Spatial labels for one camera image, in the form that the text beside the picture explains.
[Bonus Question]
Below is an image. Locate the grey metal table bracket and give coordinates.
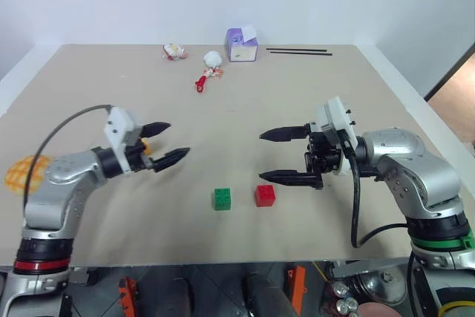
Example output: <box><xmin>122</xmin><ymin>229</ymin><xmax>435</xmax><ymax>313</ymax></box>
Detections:
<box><xmin>68</xmin><ymin>267</ymin><xmax>99</xmax><ymax>285</ymax></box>

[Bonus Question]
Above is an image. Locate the round silver metal lid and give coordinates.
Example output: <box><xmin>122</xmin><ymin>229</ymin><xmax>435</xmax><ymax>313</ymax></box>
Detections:
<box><xmin>351</xmin><ymin>267</ymin><xmax>410</xmax><ymax>305</ymax></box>

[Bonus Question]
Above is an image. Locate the yellow toy pineapple bun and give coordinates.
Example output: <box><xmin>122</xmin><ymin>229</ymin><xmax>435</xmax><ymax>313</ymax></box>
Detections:
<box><xmin>4</xmin><ymin>154</ymin><xmax>53</xmax><ymax>197</ymax></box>

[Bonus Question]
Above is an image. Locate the white fluffy ball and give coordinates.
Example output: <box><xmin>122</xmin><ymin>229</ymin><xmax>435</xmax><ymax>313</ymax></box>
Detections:
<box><xmin>203</xmin><ymin>50</ymin><xmax>224</xmax><ymax>70</ymax></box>

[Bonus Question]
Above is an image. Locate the pink round disc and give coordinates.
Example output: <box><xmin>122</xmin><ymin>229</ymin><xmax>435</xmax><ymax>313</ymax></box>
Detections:
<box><xmin>357</xmin><ymin>302</ymin><xmax>399</xmax><ymax>317</ymax></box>

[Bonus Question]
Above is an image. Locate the black cable at waist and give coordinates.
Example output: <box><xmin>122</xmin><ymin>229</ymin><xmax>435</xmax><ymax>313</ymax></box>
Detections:
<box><xmin>407</xmin><ymin>251</ymin><xmax>428</xmax><ymax>317</ymax></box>

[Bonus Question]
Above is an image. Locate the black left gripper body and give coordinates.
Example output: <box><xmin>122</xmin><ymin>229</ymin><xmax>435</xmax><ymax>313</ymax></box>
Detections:
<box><xmin>125</xmin><ymin>137</ymin><xmax>156</xmax><ymax>174</ymax></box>

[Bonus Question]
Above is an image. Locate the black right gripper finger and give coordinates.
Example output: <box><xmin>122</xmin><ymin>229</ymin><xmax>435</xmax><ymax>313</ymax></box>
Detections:
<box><xmin>258</xmin><ymin>125</ymin><xmax>311</xmax><ymax>143</ymax></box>
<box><xmin>258</xmin><ymin>169</ymin><xmax>324</xmax><ymax>191</ymax></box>

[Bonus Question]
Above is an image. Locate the black chopstick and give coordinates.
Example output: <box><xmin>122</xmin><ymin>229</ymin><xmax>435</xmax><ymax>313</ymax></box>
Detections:
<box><xmin>265</xmin><ymin>48</ymin><xmax>329</xmax><ymax>53</ymax></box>
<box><xmin>269</xmin><ymin>50</ymin><xmax>334</xmax><ymax>56</ymax></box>

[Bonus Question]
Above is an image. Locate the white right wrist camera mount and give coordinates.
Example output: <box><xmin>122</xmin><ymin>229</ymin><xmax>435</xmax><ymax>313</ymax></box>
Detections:
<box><xmin>314</xmin><ymin>96</ymin><xmax>359</xmax><ymax>177</ymax></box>

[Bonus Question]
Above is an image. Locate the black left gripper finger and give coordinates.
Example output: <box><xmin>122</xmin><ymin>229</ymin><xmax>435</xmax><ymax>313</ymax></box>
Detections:
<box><xmin>140</xmin><ymin>121</ymin><xmax>172</xmax><ymax>140</ymax></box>
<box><xmin>151</xmin><ymin>146</ymin><xmax>191</xmax><ymax>174</ymax></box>

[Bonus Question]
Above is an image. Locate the grey left arm cable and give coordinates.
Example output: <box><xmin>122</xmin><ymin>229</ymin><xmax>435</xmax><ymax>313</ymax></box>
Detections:
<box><xmin>22</xmin><ymin>104</ymin><xmax>113</xmax><ymax>209</ymax></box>

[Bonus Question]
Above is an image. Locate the red white snack packet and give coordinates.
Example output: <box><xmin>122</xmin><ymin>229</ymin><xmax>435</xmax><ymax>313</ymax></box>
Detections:
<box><xmin>161</xmin><ymin>43</ymin><xmax>191</xmax><ymax>62</ymax></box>

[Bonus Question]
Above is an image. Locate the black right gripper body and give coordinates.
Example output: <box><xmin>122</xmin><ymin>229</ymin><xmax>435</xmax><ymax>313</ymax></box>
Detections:
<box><xmin>304</xmin><ymin>121</ymin><xmax>343</xmax><ymax>184</ymax></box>

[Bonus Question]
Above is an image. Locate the purple tissue box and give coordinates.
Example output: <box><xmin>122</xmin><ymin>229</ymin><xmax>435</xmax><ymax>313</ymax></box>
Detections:
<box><xmin>224</xmin><ymin>24</ymin><xmax>260</xmax><ymax>63</ymax></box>

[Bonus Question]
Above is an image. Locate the orange clamp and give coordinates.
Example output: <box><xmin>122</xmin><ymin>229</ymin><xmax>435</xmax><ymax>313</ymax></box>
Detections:
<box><xmin>285</xmin><ymin>265</ymin><xmax>309</xmax><ymax>315</ymax></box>
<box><xmin>117</xmin><ymin>276</ymin><xmax>138</xmax><ymax>317</ymax></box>

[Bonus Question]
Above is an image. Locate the red toy cube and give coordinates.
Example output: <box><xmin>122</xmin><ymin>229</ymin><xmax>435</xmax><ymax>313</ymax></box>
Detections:
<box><xmin>254</xmin><ymin>184</ymin><xmax>277</xmax><ymax>208</ymax></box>

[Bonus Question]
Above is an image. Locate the green toy cube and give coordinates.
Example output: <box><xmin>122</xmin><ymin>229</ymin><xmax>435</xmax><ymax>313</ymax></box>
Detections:
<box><xmin>212</xmin><ymin>187</ymin><xmax>233</xmax><ymax>212</ymax></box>

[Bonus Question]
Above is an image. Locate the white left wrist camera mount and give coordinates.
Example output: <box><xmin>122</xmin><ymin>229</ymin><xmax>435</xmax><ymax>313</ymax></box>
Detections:
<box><xmin>103</xmin><ymin>107</ymin><xmax>142</xmax><ymax>175</ymax></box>

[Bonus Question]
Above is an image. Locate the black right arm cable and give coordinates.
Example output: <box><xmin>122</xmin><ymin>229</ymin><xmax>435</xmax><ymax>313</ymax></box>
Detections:
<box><xmin>342</xmin><ymin>137</ymin><xmax>410</xmax><ymax>249</ymax></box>

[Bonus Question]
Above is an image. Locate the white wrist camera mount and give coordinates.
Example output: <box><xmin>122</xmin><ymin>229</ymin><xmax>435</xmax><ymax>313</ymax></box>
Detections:
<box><xmin>103</xmin><ymin>107</ymin><xmax>142</xmax><ymax>175</ymax></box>
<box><xmin>314</xmin><ymin>96</ymin><xmax>359</xmax><ymax>177</ymax></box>

